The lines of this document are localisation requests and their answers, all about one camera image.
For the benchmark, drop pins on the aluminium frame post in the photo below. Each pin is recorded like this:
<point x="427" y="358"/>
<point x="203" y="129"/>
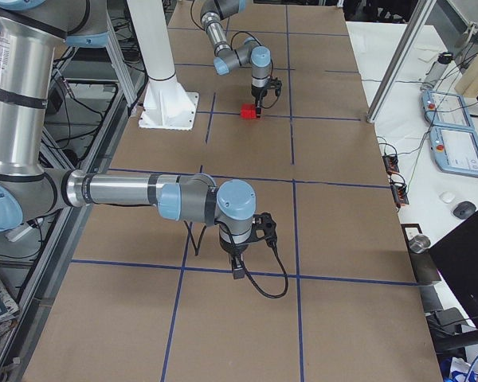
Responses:
<point x="413" y="28"/>

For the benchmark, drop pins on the silver bottle black cap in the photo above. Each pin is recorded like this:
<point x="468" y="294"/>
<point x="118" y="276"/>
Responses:
<point x="436" y="71"/>

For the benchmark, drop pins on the lower orange circuit board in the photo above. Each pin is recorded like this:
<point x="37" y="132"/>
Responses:
<point x="399" y="193"/>

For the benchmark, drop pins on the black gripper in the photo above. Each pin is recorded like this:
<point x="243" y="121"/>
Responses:
<point x="257" y="92"/>
<point x="233" y="250"/>

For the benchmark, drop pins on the orange circuit board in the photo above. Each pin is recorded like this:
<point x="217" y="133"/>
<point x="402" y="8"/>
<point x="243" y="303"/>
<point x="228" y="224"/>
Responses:
<point x="391" y="163"/>
<point x="399" y="193"/>

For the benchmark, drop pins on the upper teach pendant tablet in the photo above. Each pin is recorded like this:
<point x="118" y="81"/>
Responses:
<point x="446" y="109"/>

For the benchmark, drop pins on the lower teach pendant tablet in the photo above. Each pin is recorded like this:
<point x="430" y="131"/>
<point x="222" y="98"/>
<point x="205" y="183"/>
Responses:
<point x="455" y="150"/>

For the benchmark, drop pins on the small white puck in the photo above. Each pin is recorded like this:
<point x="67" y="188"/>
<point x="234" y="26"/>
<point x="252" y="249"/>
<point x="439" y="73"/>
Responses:
<point x="447" y="197"/>

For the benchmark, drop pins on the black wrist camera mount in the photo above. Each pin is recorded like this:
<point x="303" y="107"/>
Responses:
<point x="264" y="228"/>

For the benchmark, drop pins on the black computer mouse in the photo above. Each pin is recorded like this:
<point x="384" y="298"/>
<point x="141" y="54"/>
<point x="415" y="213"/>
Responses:
<point x="464" y="210"/>

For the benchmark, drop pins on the black monitor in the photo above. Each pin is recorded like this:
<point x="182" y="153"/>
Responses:
<point x="456" y="258"/>

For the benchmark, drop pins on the teach pendant tablet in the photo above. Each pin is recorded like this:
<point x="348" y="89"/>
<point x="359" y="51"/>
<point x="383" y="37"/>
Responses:
<point x="455" y="150"/>
<point x="446" y="109"/>

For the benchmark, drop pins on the white pedestal column base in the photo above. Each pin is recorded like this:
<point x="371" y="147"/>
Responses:
<point x="166" y="105"/>

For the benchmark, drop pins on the small metal cup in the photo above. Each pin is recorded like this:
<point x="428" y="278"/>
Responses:
<point x="419" y="244"/>

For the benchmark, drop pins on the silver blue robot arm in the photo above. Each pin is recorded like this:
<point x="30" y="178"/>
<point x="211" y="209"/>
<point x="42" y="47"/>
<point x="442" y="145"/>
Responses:
<point x="227" y="58"/>
<point x="30" y="32"/>

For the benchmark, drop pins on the upper orange circuit board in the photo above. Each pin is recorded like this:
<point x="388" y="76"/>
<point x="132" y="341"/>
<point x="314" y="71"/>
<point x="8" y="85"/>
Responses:
<point x="391" y="163"/>

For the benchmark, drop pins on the red cube block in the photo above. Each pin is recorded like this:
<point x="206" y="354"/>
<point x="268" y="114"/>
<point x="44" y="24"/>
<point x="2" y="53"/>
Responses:
<point x="248" y="111"/>

